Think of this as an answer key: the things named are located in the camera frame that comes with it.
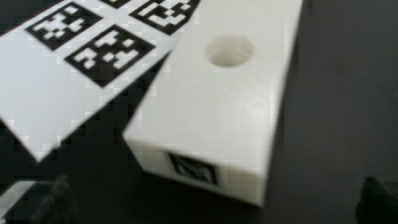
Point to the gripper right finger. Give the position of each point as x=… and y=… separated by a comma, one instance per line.
x=377, y=206

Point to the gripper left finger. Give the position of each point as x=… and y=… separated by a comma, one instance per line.
x=38, y=202

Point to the tall white block with tag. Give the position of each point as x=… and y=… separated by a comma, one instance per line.
x=202, y=131

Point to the white marker sheet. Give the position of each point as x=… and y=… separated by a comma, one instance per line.
x=75, y=54

